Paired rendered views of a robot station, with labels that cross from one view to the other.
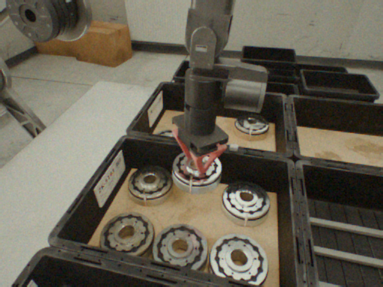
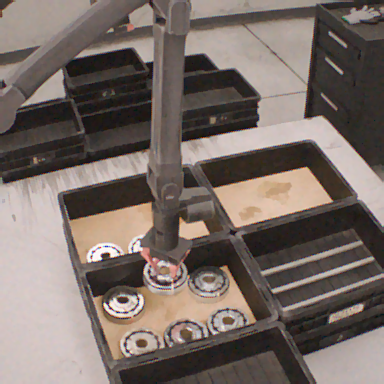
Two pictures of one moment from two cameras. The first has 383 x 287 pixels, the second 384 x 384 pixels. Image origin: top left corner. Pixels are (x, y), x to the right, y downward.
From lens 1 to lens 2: 93 cm
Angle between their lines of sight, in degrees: 25
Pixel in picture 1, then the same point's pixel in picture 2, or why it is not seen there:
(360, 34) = not seen: outside the picture
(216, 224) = (196, 310)
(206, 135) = (176, 247)
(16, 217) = not seen: outside the picture
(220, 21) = (178, 177)
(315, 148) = (236, 208)
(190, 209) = (168, 309)
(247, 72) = (198, 198)
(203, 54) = (172, 199)
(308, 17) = not seen: outside the picture
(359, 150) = (270, 195)
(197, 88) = (169, 220)
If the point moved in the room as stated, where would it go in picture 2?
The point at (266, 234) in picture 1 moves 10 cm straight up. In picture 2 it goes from (235, 299) to (238, 273)
